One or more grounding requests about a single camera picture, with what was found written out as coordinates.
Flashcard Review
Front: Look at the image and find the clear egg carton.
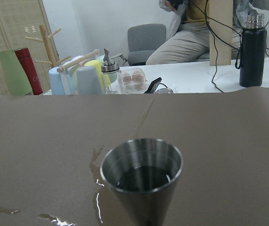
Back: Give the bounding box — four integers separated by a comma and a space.
118, 66, 147, 94

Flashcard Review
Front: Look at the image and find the glass oil dispenser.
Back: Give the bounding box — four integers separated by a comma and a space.
101, 48, 124, 94

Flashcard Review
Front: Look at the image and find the wooden cup rack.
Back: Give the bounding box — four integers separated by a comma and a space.
25, 24, 99, 73

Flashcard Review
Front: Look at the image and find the yellow cup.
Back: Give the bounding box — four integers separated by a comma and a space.
84, 60, 111, 89

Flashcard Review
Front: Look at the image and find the light blue cup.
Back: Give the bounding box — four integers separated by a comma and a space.
49, 67, 75, 95

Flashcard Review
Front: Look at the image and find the steel double jigger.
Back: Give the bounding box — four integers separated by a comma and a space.
100, 138, 184, 226

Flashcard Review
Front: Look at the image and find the grey office chair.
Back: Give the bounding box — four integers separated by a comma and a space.
127, 24, 166, 66

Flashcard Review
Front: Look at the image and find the seated person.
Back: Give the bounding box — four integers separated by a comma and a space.
146, 0, 269, 65

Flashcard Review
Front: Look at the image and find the grey cup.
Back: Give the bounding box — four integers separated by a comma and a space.
76, 65, 103, 95

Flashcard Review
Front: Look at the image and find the red bottle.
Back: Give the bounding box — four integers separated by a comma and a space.
14, 48, 43, 95

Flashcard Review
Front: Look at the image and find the black thermos bottle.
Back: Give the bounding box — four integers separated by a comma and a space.
239, 14, 267, 88

